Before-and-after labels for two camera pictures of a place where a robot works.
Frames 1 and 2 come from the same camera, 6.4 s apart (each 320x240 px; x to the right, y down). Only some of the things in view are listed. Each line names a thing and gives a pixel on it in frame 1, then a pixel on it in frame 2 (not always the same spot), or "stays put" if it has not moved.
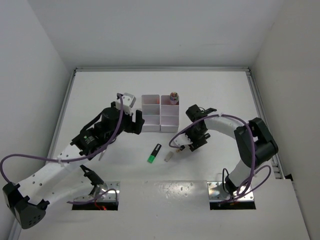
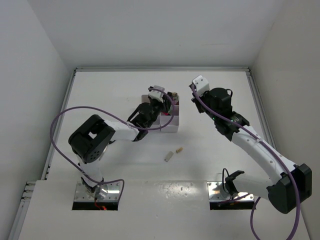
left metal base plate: x=109 y=195 stays put
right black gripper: x=195 y=144 → x=196 y=100
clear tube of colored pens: x=174 y=97 stays put
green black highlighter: x=154 y=153 → x=170 y=109
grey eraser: x=168 y=157 stays put
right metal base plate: x=217 y=191 stays put
